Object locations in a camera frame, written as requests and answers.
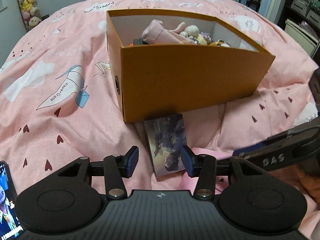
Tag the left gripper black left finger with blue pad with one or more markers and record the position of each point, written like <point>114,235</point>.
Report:
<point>115,169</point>

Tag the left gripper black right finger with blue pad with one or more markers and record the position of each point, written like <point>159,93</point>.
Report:
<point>202,167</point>

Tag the dark photo card box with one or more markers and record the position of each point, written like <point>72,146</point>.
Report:
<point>166,137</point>

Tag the pink printed bed quilt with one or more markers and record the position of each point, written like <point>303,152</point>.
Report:
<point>58,100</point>

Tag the orange cardboard box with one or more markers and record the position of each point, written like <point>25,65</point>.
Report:
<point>155,80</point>

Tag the beige storage bin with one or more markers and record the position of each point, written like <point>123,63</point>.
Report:
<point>303,34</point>

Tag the smartphone with lit screen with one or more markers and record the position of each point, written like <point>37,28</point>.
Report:
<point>9,225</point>

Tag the red panda sailor plush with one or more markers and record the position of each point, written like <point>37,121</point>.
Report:
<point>220,43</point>

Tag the dark wardrobe shelf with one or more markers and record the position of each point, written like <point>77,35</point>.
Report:
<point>300,19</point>

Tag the cream crochet bunny doll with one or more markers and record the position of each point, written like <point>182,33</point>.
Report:
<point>193,33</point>

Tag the pink fabric pouch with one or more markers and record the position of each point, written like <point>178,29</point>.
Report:
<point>155,33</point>

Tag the checkered storage basket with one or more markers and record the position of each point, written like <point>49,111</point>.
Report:
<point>302,7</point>

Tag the hanging plush toy organizer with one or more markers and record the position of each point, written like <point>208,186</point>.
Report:
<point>30,13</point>

